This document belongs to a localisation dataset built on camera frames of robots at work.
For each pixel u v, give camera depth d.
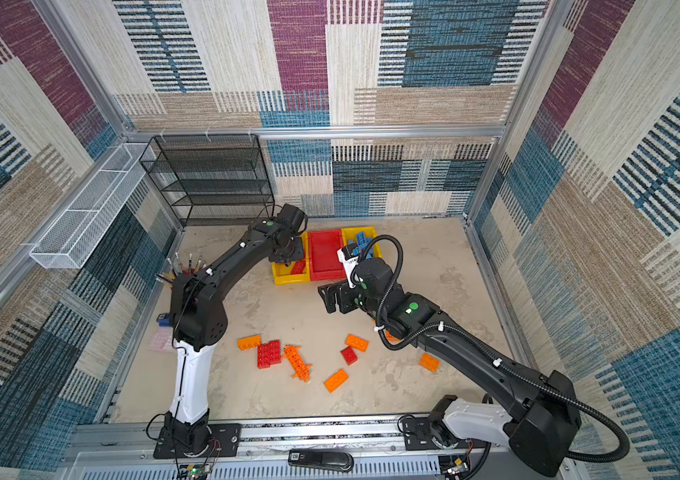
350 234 1.10
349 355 0.86
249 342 0.87
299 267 1.05
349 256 0.64
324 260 1.05
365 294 0.58
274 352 0.86
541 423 0.38
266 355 0.85
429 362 0.83
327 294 0.64
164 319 0.91
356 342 0.89
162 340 0.89
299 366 0.85
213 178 1.08
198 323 0.55
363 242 1.06
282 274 1.04
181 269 0.92
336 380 0.83
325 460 0.66
